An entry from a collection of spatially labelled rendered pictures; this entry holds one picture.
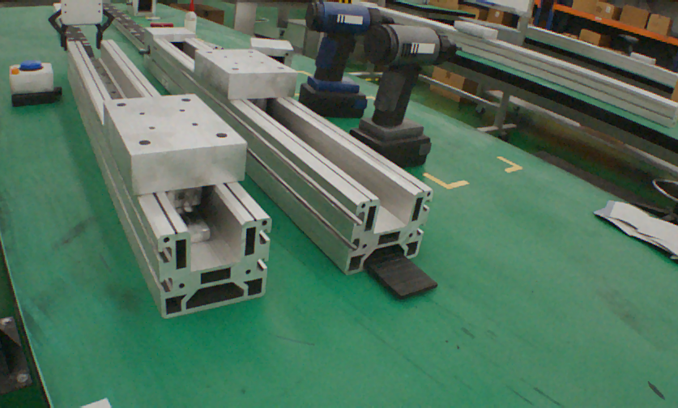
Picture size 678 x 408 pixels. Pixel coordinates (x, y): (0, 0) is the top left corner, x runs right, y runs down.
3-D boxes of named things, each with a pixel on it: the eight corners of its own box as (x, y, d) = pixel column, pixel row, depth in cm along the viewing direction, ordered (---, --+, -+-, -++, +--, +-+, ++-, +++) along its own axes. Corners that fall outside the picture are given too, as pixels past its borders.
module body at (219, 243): (68, 80, 98) (67, 41, 94) (113, 77, 103) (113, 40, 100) (162, 319, 41) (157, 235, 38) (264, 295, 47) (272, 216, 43)
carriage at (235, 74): (192, 88, 83) (194, 49, 80) (250, 86, 89) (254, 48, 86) (226, 118, 71) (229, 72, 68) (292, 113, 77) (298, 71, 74)
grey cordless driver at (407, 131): (337, 157, 80) (360, 19, 70) (421, 143, 92) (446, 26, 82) (369, 176, 75) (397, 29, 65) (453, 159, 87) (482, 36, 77)
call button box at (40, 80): (12, 95, 86) (10, 63, 83) (60, 91, 91) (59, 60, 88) (12, 107, 80) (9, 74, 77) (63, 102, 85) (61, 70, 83)
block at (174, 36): (134, 66, 113) (134, 27, 109) (182, 64, 120) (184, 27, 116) (141, 75, 107) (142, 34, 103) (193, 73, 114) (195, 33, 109)
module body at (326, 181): (151, 74, 108) (153, 38, 104) (193, 73, 114) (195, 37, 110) (344, 275, 52) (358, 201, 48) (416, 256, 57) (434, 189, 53)
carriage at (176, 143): (104, 155, 55) (102, 99, 52) (192, 146, 61) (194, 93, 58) (133, 223, 43) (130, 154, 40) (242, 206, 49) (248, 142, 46)
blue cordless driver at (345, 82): (291, 105, 101) (305, -3, 91) (378, 108, 109) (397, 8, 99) (302, 117, 95) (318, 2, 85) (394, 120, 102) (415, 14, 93)
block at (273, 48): (236, 76, 116) (240, 36, 111) (283, 79, 119) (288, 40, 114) (236, 87, 107) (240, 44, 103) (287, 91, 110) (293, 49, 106)
